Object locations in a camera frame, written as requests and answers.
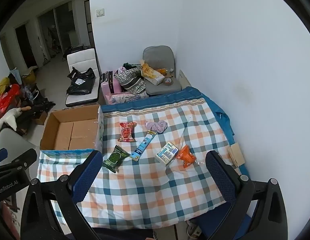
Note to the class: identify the small brown cardboard box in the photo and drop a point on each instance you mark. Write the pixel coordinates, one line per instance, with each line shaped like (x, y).
(40, 118)

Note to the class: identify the yellow box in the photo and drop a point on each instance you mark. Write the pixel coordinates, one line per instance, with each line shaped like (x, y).
(29, 76)

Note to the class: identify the patterned tote bag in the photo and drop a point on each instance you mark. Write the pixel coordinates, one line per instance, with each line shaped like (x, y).
(132, 82)

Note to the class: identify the beige cardboard piece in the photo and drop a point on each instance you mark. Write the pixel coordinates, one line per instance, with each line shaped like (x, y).
(237, 155)

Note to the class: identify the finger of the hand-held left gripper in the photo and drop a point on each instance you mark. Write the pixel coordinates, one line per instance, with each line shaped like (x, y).
(0, 155)
(22, 160)

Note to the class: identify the dark wooden door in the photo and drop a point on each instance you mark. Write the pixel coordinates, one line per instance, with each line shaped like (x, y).
(24, 45)

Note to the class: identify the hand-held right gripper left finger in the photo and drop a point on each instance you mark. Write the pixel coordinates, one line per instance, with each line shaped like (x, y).
(87, 175)

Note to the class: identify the white light switch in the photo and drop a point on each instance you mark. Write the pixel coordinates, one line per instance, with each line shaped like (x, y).
(100, 12)

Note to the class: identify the purple hair scrunchie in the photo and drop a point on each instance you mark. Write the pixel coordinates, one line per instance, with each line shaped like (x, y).
(155, 125)

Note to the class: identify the glass sliding door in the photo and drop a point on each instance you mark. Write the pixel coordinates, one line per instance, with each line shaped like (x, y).
(57, 27)

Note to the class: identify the green snack packet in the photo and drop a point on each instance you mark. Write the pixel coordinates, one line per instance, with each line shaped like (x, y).
(114, 158)

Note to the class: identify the white board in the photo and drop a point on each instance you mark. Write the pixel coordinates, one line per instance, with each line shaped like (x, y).
(184, 78)

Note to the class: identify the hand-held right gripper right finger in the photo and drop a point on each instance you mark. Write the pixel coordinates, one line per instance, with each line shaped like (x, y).
(221, 177)

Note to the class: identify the white blue tissue pack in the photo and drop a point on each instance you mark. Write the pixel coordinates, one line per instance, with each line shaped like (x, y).
(166, 153)

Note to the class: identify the black floor bag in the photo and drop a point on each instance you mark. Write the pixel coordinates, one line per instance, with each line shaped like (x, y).
(73, 50)

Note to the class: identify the light blue cloth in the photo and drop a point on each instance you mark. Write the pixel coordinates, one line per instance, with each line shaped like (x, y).
(16, 76)

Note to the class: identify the white sneaker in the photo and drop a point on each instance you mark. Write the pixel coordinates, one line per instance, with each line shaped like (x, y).
(193, 230)

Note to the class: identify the pink suitcase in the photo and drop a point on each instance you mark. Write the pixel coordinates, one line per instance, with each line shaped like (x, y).
(112, 87)

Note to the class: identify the white goose plush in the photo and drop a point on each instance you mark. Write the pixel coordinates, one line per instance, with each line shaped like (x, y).
(9, 116)

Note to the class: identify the red snack packet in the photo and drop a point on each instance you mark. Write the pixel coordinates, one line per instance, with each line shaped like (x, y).
(126, 132)

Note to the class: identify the light grey shell chair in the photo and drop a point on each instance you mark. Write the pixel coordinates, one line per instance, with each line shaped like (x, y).
(9, 140)

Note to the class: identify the long blue packet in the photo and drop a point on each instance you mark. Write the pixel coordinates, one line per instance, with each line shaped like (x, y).
(142, 146)

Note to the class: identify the black plastic bag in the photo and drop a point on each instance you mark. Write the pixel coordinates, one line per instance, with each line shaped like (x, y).
(79, 86)

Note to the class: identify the red plastic bag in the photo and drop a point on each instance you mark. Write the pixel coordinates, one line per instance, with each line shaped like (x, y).
(6, 100)

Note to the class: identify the yellow printed tissue pack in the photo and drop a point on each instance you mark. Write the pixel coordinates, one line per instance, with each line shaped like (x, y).
(153, 76)

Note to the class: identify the pink floral package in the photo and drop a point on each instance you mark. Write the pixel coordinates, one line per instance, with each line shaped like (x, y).
(119, 98)

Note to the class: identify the brown tape roll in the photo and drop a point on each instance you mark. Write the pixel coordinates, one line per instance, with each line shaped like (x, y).
(165, 82)

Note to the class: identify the white leather chair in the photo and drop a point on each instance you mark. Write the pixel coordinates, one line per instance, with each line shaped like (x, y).
(81, 57)

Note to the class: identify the orange snack packet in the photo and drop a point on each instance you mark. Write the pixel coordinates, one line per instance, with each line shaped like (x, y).
(185, 156)

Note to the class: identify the yellow cloth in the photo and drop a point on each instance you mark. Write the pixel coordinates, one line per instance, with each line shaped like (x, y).
(2, 83)

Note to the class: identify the grey padded chair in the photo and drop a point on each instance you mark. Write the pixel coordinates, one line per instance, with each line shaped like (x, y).
(158, 55)

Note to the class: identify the plaid blanket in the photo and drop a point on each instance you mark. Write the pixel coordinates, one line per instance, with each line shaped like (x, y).
(150, 192)

